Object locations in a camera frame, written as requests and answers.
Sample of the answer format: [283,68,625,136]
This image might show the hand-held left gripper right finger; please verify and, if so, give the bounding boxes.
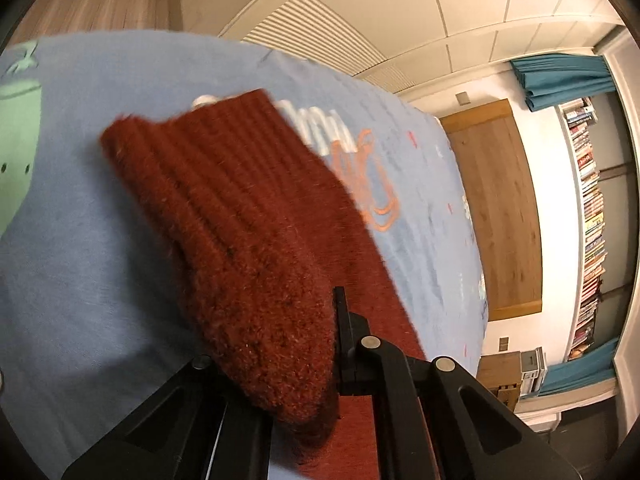
[334,287,583,480]

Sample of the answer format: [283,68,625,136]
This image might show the dark red knit garment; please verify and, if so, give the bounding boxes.
[100,87,441,480]

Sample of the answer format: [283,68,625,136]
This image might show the wooden door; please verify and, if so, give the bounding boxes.
[440,99,544,322]

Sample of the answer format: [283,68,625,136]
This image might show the small white cloth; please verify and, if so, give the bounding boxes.
[191,92,236,112]

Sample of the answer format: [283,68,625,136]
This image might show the row of books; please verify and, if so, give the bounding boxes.
[559,97,609,362]

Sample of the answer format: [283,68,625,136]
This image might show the teal curtain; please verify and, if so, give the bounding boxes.
[510,52,614,112]
[539,337,619,397]

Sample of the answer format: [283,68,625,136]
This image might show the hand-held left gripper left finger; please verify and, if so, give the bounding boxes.
[62,355,273,480]

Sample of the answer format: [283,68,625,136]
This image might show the white panelled wardrobe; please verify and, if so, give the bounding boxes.
[220,0,626,96]

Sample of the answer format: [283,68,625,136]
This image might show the blue printed blanket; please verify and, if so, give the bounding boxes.
[0,30,488,480]

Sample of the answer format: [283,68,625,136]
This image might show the wooden nightstand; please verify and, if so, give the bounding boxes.
[476,351,523,409]

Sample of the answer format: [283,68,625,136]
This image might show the small white box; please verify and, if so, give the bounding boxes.
[520,346,549,396]

